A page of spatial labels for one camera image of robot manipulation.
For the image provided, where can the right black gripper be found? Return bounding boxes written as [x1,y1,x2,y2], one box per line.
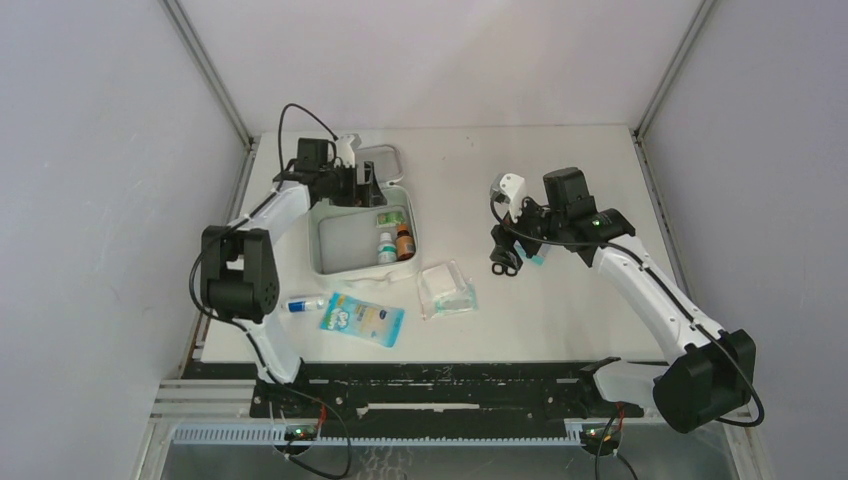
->
[492,191,567,269]

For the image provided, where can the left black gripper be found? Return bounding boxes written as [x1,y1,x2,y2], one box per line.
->
[318,162,386,209]

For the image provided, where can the green wind oil box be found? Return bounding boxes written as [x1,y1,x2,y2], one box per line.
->
[376,209,408,229]

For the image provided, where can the blue plaster packets bag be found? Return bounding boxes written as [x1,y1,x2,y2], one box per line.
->
[521,245,550,266]

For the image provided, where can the white plastic bottle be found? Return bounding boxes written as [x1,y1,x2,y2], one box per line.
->
[377,232,398,265]

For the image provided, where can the white medicine kit box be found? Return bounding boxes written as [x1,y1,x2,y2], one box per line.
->
[307,144,420,289]

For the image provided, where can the brown bottle orange cap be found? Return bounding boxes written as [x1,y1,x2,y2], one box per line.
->
[395,224,416,261]

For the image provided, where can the white gauze pad packet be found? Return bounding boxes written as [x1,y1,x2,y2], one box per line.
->
[419,260,466,299]

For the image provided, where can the blue white small tube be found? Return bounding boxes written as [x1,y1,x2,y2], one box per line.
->
[282,295,328,313]

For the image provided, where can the black handled scissors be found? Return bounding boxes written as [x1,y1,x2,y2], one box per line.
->
[491,262,519,277]

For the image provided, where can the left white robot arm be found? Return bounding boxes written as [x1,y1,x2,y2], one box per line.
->
[189,134,387,417]

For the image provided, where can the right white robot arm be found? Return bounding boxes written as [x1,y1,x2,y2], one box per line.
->
[489,167,765,433]

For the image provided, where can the clear bandage packet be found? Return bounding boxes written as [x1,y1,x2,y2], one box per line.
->
[420,284,479,321]

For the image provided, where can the blue cotton swab packet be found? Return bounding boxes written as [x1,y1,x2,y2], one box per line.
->
[320,292,405,348]

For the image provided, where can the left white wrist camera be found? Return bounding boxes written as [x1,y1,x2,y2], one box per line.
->
[334,133,361,168]

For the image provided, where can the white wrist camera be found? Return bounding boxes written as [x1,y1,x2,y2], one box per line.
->
[490,173,527,223]
[334,133,361,168]

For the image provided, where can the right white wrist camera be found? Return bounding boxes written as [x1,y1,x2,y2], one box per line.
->
[490,173,527,223]

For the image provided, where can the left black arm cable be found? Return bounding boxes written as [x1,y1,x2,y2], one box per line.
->
[188,103,352,480]

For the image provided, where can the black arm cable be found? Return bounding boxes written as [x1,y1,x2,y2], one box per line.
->
[488,198,766,429]
[188,103,352,480]

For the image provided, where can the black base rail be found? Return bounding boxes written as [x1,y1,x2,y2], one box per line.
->
[249,362,617,440]

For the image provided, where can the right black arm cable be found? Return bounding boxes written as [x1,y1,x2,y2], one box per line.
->
[488,198,766,429]

